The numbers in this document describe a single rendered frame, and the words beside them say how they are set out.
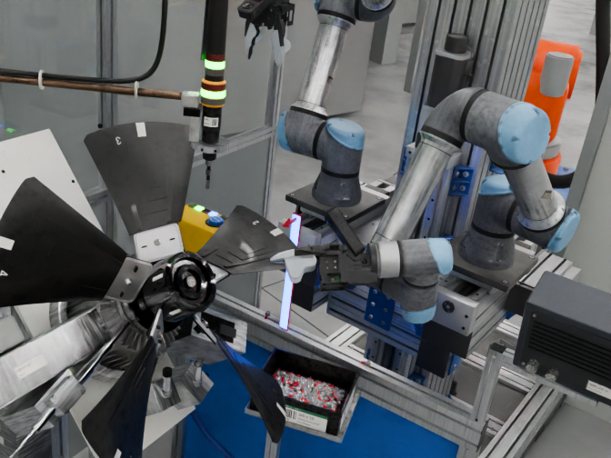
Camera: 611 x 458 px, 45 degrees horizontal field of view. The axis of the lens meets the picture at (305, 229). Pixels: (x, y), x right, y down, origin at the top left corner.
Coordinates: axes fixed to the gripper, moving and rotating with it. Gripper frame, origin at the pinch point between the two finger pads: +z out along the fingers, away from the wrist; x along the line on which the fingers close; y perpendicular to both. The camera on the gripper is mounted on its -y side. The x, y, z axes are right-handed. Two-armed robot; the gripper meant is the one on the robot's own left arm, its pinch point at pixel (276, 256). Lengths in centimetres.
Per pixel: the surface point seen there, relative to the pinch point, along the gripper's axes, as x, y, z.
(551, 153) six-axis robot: 318, -155, -194
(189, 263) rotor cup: -9.7, 3.3, 16.4
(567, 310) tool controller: -6, 16, -55
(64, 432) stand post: 42, 28, 54
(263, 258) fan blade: 6.6, -1.6, 2.8
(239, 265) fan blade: 2.5, 0.8, 7.7
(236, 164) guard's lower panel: 109, -69, 12
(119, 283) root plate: -13.0, 7.0, 28.8
